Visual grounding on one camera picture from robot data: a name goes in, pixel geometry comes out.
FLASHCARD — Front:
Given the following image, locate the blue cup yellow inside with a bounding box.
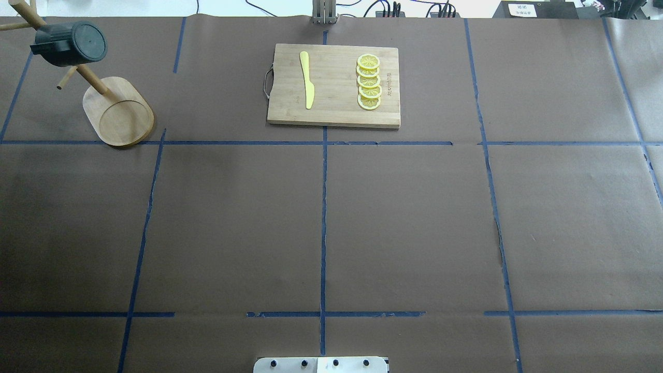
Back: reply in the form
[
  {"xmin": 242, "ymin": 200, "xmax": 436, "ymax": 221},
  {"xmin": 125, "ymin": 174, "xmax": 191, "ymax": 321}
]
[{"xmin": 30, "ymin": 21, "xmax": 108, "ymax": 67}]

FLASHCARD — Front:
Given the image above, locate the lemon slice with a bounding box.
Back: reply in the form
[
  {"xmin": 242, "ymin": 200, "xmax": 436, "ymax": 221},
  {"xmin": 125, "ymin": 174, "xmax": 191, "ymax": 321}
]
[
  {"xmin": 356, "ymin": 53, "xmax": 381, "ymax": 70},
  {"xmin": 357, "ymin": 76, "xmax": 381, "ymax": 88},
  {"xmin": 356, "ymin": 66, "xmax": 380, "ymax": 78},
  {"xmin": 357, "ymin": 94, "xmax": 381, "ymax": 110},
  {"xmin": 357, "ymin": 85, "xmax": 383, "ymax": 99}
]

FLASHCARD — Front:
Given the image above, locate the yellow plastic knife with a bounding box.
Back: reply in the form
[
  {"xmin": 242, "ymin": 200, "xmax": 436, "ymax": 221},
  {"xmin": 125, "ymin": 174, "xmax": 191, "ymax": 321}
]
[{"xmin": 300, "ymin": 50, "xmax": 315, "ymax": 109}]

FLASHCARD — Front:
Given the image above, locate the wooden cutting board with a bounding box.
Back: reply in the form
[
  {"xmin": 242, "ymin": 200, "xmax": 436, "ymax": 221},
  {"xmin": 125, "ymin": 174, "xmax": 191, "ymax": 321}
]
[{"xmin": 267, "ymin": 44, "xmax": 401, "ymax": 130}]

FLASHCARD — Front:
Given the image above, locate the black box white label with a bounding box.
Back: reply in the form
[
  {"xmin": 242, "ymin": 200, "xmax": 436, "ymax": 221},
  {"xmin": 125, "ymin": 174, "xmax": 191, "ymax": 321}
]
[{"xmin": 492, "ymin": 1, "xmax": 579, "ymax": 19}]

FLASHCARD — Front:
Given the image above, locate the aluminium frame post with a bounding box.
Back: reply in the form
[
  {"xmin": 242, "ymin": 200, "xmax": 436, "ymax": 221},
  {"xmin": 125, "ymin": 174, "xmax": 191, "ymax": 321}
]
[{"xmin": 312, "ymin": 0, "xmax": 338, "ymax": 24}]

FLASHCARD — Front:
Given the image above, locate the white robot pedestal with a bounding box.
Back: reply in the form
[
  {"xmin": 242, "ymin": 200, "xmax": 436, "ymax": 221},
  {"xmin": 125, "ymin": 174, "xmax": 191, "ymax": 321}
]
[{"xmin": 253, "ymin": 356, "xmax": 390, "ymax": 372}]

